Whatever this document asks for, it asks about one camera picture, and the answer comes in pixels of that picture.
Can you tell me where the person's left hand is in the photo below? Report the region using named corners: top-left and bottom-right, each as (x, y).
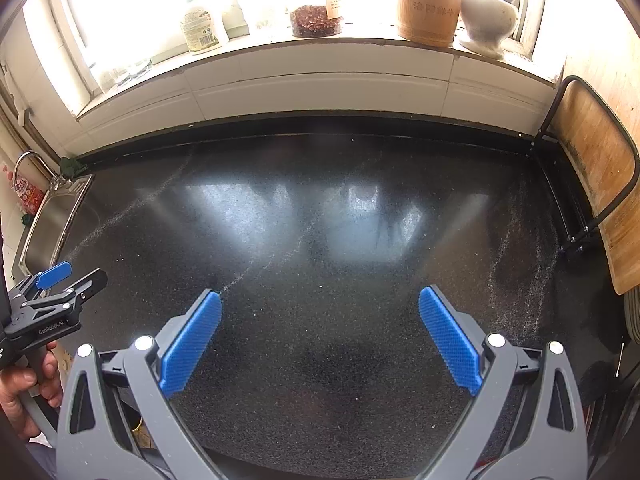
top-left (0, 342), bottom-right (66, 441)

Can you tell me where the person's dark clothing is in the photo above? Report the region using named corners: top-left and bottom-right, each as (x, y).
top-left (22, 440), bottom-right (61, 480)

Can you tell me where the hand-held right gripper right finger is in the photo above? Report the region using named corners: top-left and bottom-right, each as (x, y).
top-left (415, 285), bottom-right (588, 480)

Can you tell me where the window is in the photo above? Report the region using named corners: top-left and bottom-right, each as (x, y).
top-left (50, 0), bottom-right (551, 56)

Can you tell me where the steel sink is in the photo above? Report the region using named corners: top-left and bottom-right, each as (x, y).
top-left (12, 174), bottom-right (98, 281)

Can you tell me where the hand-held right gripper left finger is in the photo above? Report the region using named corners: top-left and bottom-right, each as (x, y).
top-left (56, 287), bottom-right (241, 480)

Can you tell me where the red printed packet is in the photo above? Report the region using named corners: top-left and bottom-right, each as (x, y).
top-left (10, 160), bottom-right (46, 221)

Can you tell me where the steel faucet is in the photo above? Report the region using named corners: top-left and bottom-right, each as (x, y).
top-left (14, 151), bottom-right (63, 188)

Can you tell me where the black pan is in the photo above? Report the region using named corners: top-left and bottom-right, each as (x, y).
top-left (585, 350), bottom-right (640, 480)

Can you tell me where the wooden cutting board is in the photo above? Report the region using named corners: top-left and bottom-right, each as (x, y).
top-left (550, 82), bottom-right (640, 296)

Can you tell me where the jar of red spices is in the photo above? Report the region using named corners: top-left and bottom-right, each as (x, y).
top-left (287, 2), bottom-right (346, 38)

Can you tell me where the white stone mortar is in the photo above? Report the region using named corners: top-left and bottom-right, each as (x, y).
top-left (459, 0), bottom-right (521, 58)

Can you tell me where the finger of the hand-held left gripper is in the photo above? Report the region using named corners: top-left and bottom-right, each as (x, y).
top-left (12, 268), bottom-right (109, 318)
top-left (7, 260), bottom-right (74, 306)

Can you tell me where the black trash bin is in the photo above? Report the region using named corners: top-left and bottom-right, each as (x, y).
top-left (122, 400), bottom-right (156, 453)

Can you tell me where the white labelled plastic bottle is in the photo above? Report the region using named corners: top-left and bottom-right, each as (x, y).
top-left (179, 0), bottom-right (231, 56)

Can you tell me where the black metal rack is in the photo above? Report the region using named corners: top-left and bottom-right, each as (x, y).
top-left (537, 75), bottom-right (640, 256)

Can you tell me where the bamboo container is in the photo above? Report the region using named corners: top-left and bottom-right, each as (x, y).
top-left (397, 0), bottom-right (461, 48)

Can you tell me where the green scouring pad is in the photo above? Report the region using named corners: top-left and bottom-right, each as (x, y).
top-left (60, 156), bottom-right (91, 178)

